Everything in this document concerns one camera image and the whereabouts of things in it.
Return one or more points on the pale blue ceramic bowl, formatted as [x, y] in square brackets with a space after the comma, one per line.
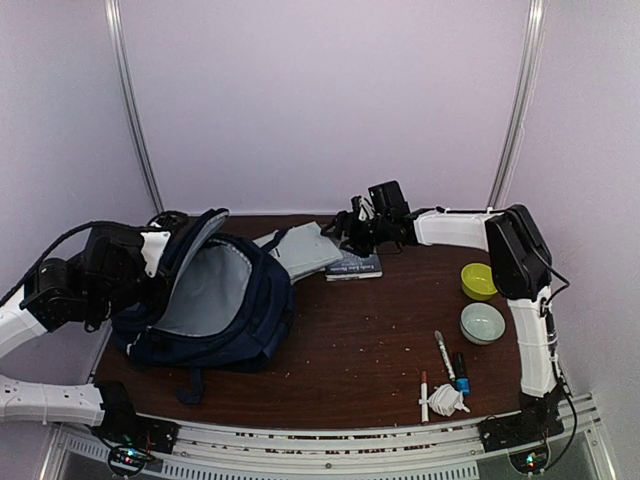
[481, 323]

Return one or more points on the right aluminium corner post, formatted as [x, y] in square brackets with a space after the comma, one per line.
[524, 92]

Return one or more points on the black blue marker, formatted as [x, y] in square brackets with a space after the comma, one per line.
[461, 376]

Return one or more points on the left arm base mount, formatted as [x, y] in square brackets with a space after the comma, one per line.
[130, 438]

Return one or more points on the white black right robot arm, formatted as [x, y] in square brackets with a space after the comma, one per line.
[522, 273]

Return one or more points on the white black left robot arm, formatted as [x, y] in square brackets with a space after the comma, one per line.
[48, 296]

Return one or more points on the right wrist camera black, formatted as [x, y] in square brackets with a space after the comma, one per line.
[385, 199]

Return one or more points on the grey marker pen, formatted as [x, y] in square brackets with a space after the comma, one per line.
[445, 356]

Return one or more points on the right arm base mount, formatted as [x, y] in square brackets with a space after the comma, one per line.
[526, 435]

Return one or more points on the yellow green bowl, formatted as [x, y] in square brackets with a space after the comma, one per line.
[477, 281]

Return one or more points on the grey cover thick book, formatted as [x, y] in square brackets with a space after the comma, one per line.
[301, 250]

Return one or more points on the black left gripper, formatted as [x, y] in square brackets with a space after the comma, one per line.
[153, 297]

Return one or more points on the navy blue student backpack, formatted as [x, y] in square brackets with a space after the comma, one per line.
[229, 305]

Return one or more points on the white red-capped pen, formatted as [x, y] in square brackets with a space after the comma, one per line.
[423, 399]

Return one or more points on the dark blue novel book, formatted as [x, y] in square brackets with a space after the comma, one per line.
[354, 267]

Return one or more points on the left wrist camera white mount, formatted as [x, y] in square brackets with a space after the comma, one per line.
[149, 247]

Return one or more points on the aluminium front rail frame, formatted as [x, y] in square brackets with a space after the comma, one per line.
[447, 450]

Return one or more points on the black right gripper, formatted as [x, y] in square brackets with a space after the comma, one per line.
[342, 218]

